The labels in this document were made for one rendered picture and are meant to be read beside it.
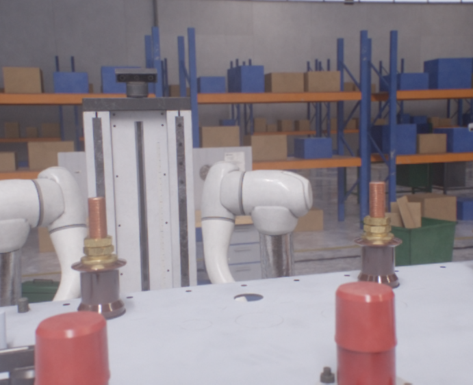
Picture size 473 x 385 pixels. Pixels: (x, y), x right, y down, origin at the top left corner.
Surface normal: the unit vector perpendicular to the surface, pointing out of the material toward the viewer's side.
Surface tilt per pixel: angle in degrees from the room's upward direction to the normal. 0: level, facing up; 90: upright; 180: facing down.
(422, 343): 0
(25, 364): 90
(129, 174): 90
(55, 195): 66
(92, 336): 89
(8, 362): 90
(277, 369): 0
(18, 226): 108
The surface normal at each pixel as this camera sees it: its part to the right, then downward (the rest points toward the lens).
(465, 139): 0.24, 0.10
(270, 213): -0.19, 0.36
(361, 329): -0.26, 0.09
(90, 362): 0.73, 0.04
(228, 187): -0.34, -0.31
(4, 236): 0.53, 0.33
